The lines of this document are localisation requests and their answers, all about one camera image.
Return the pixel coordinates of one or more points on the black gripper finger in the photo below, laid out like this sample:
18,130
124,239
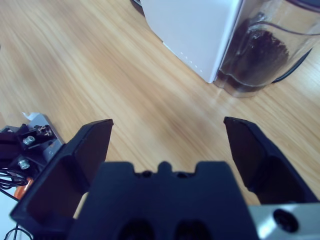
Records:
67,172
270,170

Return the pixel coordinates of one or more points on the white capsule coffee machine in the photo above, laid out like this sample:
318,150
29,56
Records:
192,35

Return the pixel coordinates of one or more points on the white paper scrap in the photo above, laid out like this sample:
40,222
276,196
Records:
29,115

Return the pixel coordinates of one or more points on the clear water tank dark lid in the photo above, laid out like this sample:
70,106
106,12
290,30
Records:
265,50

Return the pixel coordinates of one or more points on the white mount plate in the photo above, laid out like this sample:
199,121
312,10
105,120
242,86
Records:
43,140

